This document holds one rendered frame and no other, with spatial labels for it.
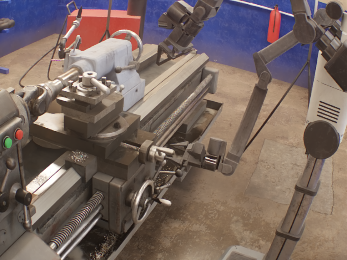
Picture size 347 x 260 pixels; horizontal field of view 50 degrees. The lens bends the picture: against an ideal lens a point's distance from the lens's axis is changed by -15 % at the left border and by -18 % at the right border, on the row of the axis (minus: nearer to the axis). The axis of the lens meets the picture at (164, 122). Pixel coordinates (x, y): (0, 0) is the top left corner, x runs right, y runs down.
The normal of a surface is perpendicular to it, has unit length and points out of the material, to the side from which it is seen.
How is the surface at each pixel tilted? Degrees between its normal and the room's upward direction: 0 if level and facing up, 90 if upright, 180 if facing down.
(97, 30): 90
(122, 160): 0
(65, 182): 36
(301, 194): 90
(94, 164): 90
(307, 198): 90
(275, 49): 72
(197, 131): 0
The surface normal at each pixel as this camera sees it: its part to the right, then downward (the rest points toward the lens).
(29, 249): 0.58, -0.62
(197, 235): 0.11, -0.89
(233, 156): -0.29, 0.04
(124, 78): 0.89, -0.14
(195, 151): -0.13, -0.50
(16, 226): 0.93, 0.25
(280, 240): -0.51, 0.33
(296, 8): -0.59, 0.13
